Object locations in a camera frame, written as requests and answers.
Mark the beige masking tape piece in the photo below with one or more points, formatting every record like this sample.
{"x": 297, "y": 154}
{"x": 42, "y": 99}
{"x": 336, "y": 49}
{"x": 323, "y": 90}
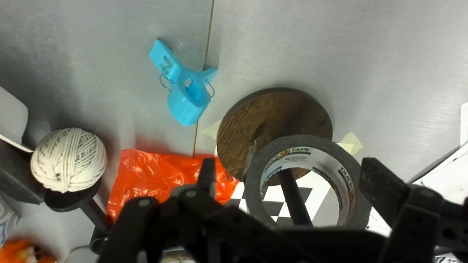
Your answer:
{"x": 210, "y": 131}
{"x": 349, "y": 142}

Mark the orange plastic bag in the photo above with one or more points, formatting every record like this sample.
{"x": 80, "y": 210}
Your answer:
{"x": 155, "y": 180}

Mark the black white checkerboard sheet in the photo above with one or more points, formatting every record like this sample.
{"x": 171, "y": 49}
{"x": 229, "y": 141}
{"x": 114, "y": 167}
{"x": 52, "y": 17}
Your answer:
{"x": 319, "y": 188}

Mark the black support stand wooden base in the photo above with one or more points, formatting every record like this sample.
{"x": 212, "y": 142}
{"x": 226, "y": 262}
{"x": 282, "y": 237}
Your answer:
{"x": 272, "y": 122}

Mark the white paper sheets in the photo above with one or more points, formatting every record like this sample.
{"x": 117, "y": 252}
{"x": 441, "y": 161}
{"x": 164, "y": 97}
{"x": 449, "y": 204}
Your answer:
{"x": 446, "y": 170}

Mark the grey duct tape roll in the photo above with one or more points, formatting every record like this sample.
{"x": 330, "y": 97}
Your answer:
{"x": 256, "y": 185}

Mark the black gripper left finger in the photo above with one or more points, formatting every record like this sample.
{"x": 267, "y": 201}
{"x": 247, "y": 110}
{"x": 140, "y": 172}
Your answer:
{"x": 155, "y": 229}

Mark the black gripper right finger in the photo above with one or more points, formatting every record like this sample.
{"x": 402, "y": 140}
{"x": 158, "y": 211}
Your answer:
{"x": 414, "y": 220}

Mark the orange fluffy toy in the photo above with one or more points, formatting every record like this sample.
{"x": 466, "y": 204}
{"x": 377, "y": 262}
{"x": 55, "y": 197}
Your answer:
{"x": 22, "y": 251}

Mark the blue plastic clamp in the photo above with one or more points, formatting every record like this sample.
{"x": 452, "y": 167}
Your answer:
{"x": 183, "y": 93}

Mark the black holder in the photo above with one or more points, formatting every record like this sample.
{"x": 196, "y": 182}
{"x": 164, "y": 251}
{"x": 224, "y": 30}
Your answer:
{"x": 73, "y": 199}

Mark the white twine ball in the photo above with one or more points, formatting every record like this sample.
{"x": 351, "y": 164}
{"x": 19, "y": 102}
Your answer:
{"x": 67, "y": 159}

